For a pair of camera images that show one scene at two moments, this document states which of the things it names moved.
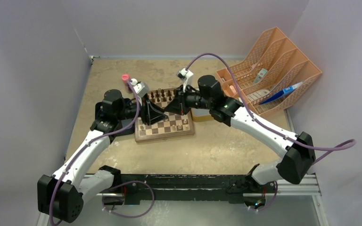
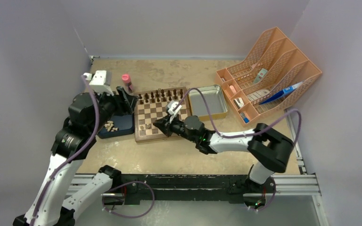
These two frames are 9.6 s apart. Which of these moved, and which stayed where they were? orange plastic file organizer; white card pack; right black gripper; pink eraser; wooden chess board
Moved: right black gripper
Stayed: white card pack; pink eraser; orange plastic file organizer; wooden chess board
